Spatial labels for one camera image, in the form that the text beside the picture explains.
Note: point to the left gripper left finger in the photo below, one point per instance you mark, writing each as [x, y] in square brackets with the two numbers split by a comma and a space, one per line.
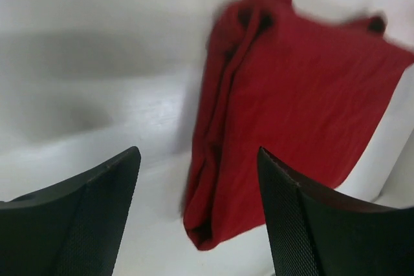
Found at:
[74, 227]

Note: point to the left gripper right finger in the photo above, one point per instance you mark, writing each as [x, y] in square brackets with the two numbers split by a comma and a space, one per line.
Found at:
[315, 230]

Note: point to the dark red t shirt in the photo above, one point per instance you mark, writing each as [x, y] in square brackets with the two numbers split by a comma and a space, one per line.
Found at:
[332, 101]

